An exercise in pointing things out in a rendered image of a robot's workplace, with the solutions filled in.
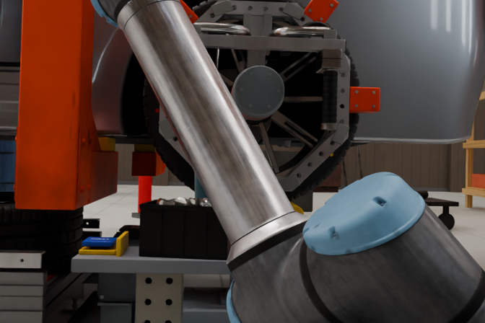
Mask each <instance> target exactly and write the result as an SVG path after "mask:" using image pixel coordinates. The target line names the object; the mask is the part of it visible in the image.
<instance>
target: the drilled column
mask: <svg viewBox="0 0 485 323"><path fill-rule="evenodd" d="M183 279H184V274H167V273H137V274H136V311H135V323H183Z"/></svg>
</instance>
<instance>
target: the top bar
mask: <svg viewBox="0 0 485 323"><path fill-rule="evenodd" d="M198 36H199V37H200V39H201V41H202V43H203V44H204V45H205V48H221V49H240V50H279V51H299V52H320V51H321V50H322V49H323V48H330V49H336V48H337V49H341V50H342V53H344V52H345V51H346V40H337V39H318V38H299V37H262V36H243V35H206V34H198Z"/></svg>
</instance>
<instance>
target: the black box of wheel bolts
mask: <svg viewBox="0 0 485 323"><path fill-rule="evenodd" d="M139 208H140V227H139V256H140V257H168V258H185V259H202V260H227V258H228V255H229V253H230V248H231V244H230V241H229V239H228V237H227V235H226V233H225V231H224V229H223V228H222V225H221V224H220V222H219V219H218V218H217V215H216V214H215V212H214V209H213V208H212V206H211V203H210V202H209V199H208V198H204V199H202V198H199V199H198V198H189V199H187V198H180V197H179V198H176V199H174V198H173V199H170V200H165V199H162V198H159V199H158V200H157V199H155V200H151V201H148V202H145V203H142V204H139Z"/></svg>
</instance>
